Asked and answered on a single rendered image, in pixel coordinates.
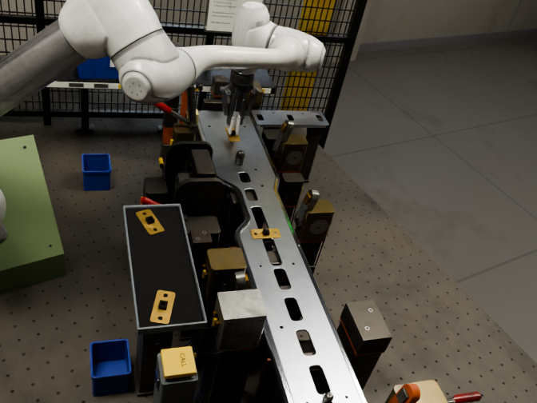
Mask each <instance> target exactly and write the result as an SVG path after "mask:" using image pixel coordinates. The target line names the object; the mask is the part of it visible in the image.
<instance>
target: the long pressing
mask: <svg viewBox="0 0 537 403"><path fill-rule="evenodd" d="M198 113H199V119H198V129H199V130H198V137H199V139H200V141H204V142H208V143H209V144H210V145H211V146H212V148H213V157H212V163H213V167H214V170H215V173H216V176H215V178H219V179H221V180H222V181H223V182H224V185H225V188H226V189H227V190H230V191H232V192H234V193H235V195H236V196H237V200H238V203H239V206H240V208H241V212H242V215H243V218H244V222H243V223H242V224H241V225H240V226H238V227H237V228H236V230H235V231H234V235H233V240H234V242H235V246H236V247H239V248H241V249H242V252H243V255H244V258H245V262H246V265H247V266H246V270H245V273H246V274H247V277H248V280H249V289H259V290H260V292H261V296H262V299H263V302H264V304H265V308H266V312H267V317H266V320H265V325H264V328H263V332H262V333H263V336H264V339H265V343H266V346H267V349H268V353H269V356H270V359H271V362H272V367H273V369H274V372H275V374H276V379H277V382H278V385H279V387H280V392H281V395H282V397H283V401H284V403H306V402H308V403H324V402H323V400H322V397H323V396H324V395H325V394H319V393H318V392H317V391H316V386H315V384H314V382H313V379H312V375H311V373H310V371H309V369H310V368H311V367H316V366H318V367H320V368H321V370H322V372H323V374H324V378H325V380H326V382H327V385H328V388H329V392H330V393H332V394H333V396H334V398H333V400H332V403H368V402H367V400H366V398H365V395H364V393H363V390H362V388H361V387H360V383H359V382H358V379H357V377H356V374H355V372H354V370H353V367H352V365H351V362H350V360H349V358H348V355H347V353H346V351H345V349H344V346H343V344H342V341H341V339H340V336H339V334H338V332H337V330H336V327H335V325H334V323H333V320H332V318H331V315H330V313H329V311H328V308H327V306H326V304H325V302H324V299H323V297H322V295H321V292H320V290H319V287H318V285H317V283H316V280H315V278H314V276H313V274H312V271H311V269H310V266H309V264H308V261H307V259H306V257H305V255H304V252H303V250H302V248H301V246H300V243H299V240H298V238H297V236H296V233H295V231H294V228H293V227H292V223H291V222H290V220H289V217H288V215H287V212H286V210H285V208H284V205H283V202H282V201H281V199H280V195H279V194H278V185H279V181H280V178H279V176H278V173H277V171H276V168H275V166H274V165H273V163H272V159H271V158H270V156H269V152H268V151H267V149H266V146H265V144H264V141H263V139H262V137H261V134H260V132H259V130H258V129H257V125H256V123H255V122H254V119H253V116H252V115H251V114H250V115H249V116H245V118H244V119H243V124H242V125H240V127H239V133H238V135H239V138H240V140H241V141H240V142H230V141H229V138H228V135H227V133H226V131H225V127H228V126H229V125H227V122H226V121H227V116H225V115H224V113H223V110H198ZM209 126H211V127H209ZM244 126H246V127H244ZM238 150H243V151H244V152H245V163H244V165H242V166H238V165H236V164H235V163H234V162H235V157H236V154H237V151H238ZM255 169H257V170H255ZM239 174H247V175H248V176H249V180H250V182H242V181H241V179H240V176H239ZM262 186H263V187H262ZM246 190H253V191H254V193H255V195H256V197H257V200H256V201H250V200H248V198H247V196H246V193H245V191H246ZM252 208H260V209H261V212H262V213H263V216H264V219H265V222H266V225H267V227H268V229H275V228H277V229H278V230H279V231H280V235H281V237H280V238H266V239H271V240H272V241H273V243H274V245H275V248H276V251H277V253H278V256H279V258H280V262H281V265H272V264H271V262H270V260H269V256H268V254H267V251H266V248H265V245H264V242H263V240H264V239H253V236H252V234H251V229H258V227H257V223H256V220H255V218H254V216H253V212H252ZM292 263H294V264H295V265H293V264H292ZM260 265H261V266H262V267H260ZM276 269H282V270H284V272H285V275H286V277H287V279H288V283H289V285H290V289H281V288H280V287H279V285H278V282H277V279H276V276H275V273H274V270H276ZM291 298H292V299H294V300H295V301H296V304H297V306H298V309H299V311H300V315H301V317H302V320H300V321H293V320H292V319H291V317H290V316H289V313H288V309H287V306H286V304H285V302H284V300H285V299H291ZM280 326H283V329H281V328H280ZM298 331H306V332H307V333H308V335H309V338H310V341H311V342H312V347H313V348H314V351H315V354H314V355H310V356H306V355H304V354H303V351H302V348H301V346H300V342H299V340H298V337H297V335H296V332H298ZM345 396H348V398H345Z"/></svg>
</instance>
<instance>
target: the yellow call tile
mask: <svg viewBox="0 0 537 403"><path fill-rule="evenodd" d="M161 363H162V368H163V374H164V379H171V378H177V377H189V376H195V375H196V374H197V370H196V366H195V361H194V357H193V350H192V347H191V346H187V347H180V348H172V349H162V350H161Z"/></svg>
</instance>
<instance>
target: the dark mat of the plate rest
mask: <svg viewBox="0 0 537 403"><path fill-rule="evenodd" d="M146 209H150V210H151V211H152V212H153V214H154V216H155V217H156V218H157V220H158V221H159V222H160V224H161V226H162V227H163V228H164V232H162V233H157V234H154V235H149V234H148V232H147V231H146V229H145V227H144V226H143V225H142V223H141V222H140V220H139V219H138V217H137V215H136V212H139V211H142V210H146ZM125 215H126V221H127V228H128V235H129V247H130V255H131V262H132V268H133V281H134V288H135V294H136V302H137V314H138V321H139V327H140V328H143V327H151V326H159V325H163V324H157V323H152V322H151V321H150V317H151V314H152V311H153V305H154V302H155V298H156V295H157V291H158V290H164V291H169V292H174V293H175V298H174V302H173V308H172V313H171V316H170V320H169V324H168V325H175V324H183V323H191V322H199V321H204V318H203V313H202V310H201V303H200V299H199V296H198V292H197V285H196V282H195V277H194V274H193V267H192V264H191V260H190V256H189V250H188V246H187V242H186V238H185V231H184V228H183V224H182V220H181V214H180V210H179V207H178V206H177V207H153V208H130V209H125Z"/></svg>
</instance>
